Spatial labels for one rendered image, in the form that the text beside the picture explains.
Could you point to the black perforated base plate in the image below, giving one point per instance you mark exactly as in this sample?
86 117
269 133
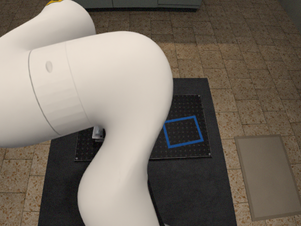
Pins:
183 105

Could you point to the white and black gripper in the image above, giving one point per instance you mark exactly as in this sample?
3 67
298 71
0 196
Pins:
102 129

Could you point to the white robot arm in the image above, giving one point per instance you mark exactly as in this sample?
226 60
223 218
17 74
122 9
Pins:
58 77

